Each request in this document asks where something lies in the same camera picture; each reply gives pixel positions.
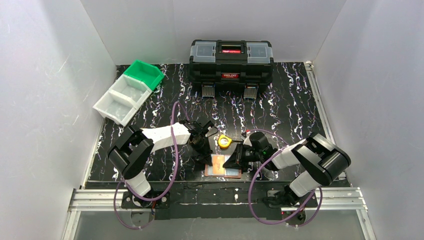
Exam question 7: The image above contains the pink leather card holder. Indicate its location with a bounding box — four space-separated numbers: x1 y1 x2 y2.
204 154 242 179

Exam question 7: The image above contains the orange credit card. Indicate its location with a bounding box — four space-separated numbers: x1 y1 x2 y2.
212 155 226 176

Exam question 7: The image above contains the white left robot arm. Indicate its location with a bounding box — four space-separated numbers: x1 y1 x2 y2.
107 120 215 202

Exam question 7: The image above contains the yellow tape measure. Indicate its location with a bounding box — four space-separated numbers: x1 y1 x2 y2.
217 134 244 150

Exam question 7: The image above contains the white bin near green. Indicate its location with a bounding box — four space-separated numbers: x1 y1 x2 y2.
109 74 153 109

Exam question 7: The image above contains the green plastic bin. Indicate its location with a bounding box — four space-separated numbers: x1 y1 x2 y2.
123 59 165 91

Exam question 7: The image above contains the black toolbox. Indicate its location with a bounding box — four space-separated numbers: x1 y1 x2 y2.
188 39 274 99

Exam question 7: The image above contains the white bin front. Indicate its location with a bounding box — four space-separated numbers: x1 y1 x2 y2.
93 90 137 127

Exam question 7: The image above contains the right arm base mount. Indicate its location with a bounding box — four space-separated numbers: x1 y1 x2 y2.
262 188 322 228

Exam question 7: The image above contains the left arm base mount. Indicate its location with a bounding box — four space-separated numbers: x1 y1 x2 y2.
120 188 171 211

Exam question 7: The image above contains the aluminium frame rail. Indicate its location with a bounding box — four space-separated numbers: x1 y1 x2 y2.
61 187 376 240

